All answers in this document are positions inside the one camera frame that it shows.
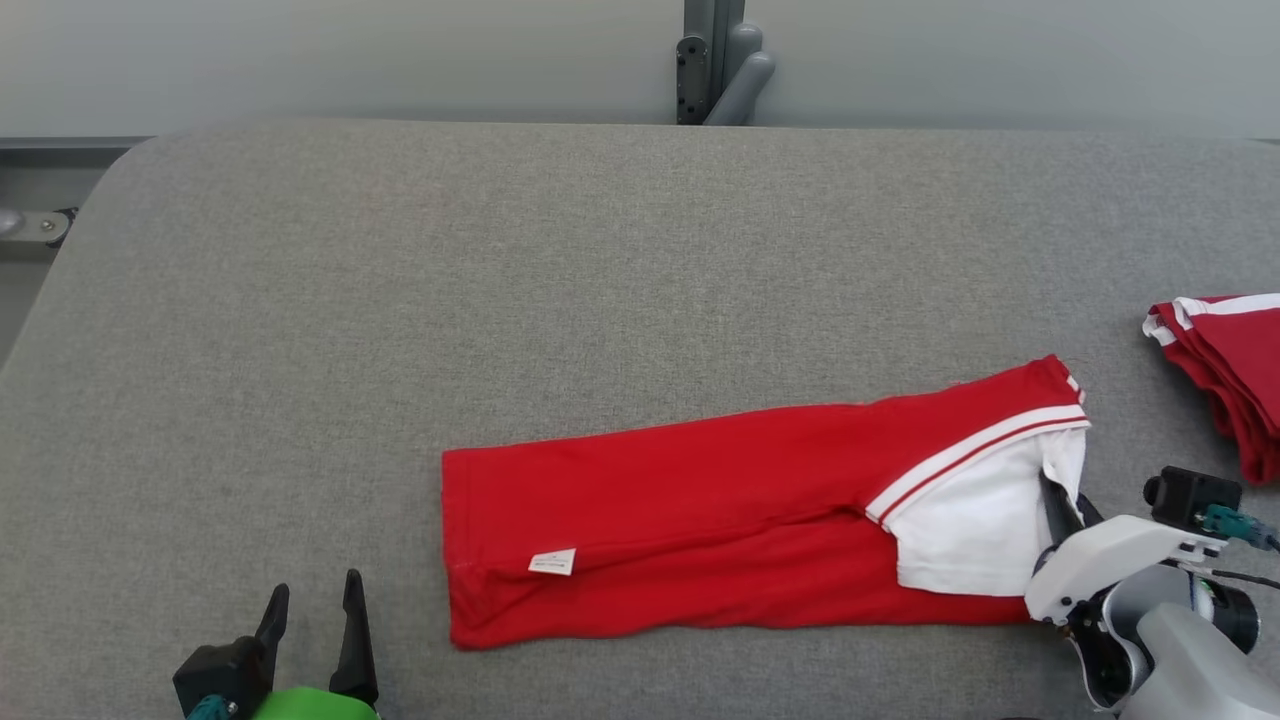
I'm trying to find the grey fabric sofa cushion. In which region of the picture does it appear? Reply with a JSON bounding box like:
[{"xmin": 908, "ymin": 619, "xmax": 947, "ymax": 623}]
[{"xmin": 0, "ymin": 117, "xmax": 1280, "ymax": 720}]

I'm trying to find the teal right camera connector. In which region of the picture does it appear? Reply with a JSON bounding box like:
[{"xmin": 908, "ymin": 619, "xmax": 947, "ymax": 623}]
[{"xmin": 1199, "ymin": 504, "xmax": 1280, "ymax": 554}]

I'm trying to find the grey wall skirting rail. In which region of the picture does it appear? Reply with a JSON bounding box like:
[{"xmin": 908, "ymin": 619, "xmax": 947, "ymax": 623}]
[{"xmin": 0, "ymin": 136, "xmax": 153, "ymax": 169}]

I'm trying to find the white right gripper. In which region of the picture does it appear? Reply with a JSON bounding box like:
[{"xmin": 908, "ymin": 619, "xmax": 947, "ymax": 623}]
[{"xmin": 1024, "ymin": 474, "xmax": 1227, "ymax": 627}]

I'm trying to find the dark perforated bracket plate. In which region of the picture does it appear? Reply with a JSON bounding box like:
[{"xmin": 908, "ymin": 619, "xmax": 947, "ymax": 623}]
[{"xmin": 676, "ymin": 34, "xmax": 712, "ymax": 127}]

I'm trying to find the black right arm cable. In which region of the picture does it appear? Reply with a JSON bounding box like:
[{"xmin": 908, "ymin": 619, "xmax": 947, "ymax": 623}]
[{"xmin": 1204, "ymin": 565, "xmax": 1280, "ymax": 592}]

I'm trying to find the red white jersey shirt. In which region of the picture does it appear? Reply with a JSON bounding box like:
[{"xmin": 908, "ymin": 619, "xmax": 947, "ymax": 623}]
[{"xmin": 441, "ymin": 354, "xmax": 1092, "ymax": 652}]

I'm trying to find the grey rounded support tube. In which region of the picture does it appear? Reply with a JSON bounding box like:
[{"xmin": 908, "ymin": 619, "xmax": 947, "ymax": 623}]
[{"xmin": 704, "ymin": 21, "xmax": 778, "ymax": 127}]

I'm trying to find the grey metal post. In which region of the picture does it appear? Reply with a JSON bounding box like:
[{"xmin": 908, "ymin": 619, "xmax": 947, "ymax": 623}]
[{"xmin": 682, "ymin": 0, "xmax": 747, "ymax": 127}]

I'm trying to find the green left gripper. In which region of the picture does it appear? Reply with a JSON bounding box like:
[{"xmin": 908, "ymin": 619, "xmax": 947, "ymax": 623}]
[{"xmin": 249, "ymin": 569, "xmax": 382, "ymax": 720}]

